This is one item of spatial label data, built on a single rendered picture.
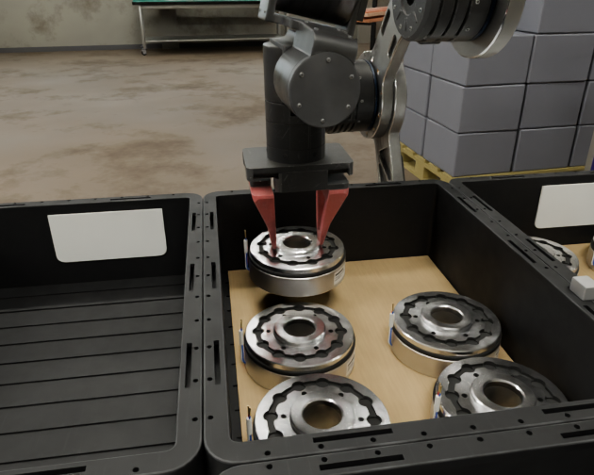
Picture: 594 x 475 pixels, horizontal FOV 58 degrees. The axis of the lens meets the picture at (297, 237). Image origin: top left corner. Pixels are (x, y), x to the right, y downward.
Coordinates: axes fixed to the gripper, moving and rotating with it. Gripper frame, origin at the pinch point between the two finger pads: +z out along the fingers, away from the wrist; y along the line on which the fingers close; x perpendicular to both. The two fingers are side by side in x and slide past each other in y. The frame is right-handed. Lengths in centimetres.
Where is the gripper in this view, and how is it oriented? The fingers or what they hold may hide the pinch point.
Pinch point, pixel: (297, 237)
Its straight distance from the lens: 56.6
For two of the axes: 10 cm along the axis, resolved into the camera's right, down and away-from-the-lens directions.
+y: 9.9, -0.8, 1.3
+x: -1.6, -4.5, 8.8
